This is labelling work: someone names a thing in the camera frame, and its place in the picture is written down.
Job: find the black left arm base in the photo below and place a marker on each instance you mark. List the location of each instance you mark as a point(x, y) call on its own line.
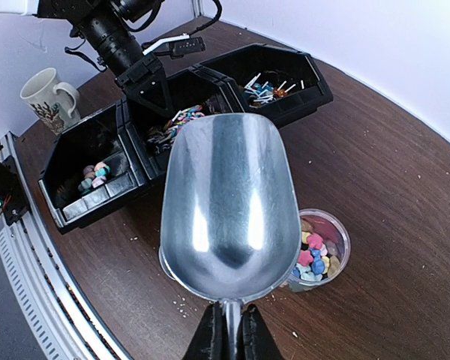
point(0, 180)

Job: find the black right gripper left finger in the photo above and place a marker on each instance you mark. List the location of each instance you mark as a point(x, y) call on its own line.
point(208, 341)

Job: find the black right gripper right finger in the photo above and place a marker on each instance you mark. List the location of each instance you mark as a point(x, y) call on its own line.
point(257, 342)

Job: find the black three-compartment candy tray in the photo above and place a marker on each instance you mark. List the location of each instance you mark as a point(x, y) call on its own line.
point(116, 153)

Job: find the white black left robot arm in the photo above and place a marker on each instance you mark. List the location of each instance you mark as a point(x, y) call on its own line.
point(100, 23)

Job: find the aluminium corner post left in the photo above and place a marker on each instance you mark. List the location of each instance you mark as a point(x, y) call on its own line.
point(197, 6)

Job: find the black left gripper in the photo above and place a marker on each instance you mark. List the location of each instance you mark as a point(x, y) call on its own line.
point(145, 82)

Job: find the silver metal scoop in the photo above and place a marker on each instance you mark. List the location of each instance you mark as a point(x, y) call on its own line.
point(230, 228)

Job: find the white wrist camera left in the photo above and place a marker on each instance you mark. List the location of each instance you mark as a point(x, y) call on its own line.
point(175, 47)

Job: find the silver metal jar lid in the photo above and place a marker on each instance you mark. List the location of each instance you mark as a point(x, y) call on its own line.
point(168, 258)

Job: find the clear plastic jar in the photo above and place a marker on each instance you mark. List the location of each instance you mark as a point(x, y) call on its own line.
point(325, 251)

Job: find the beige patterned ceramic mug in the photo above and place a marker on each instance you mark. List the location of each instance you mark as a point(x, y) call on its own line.
point(53, 101)

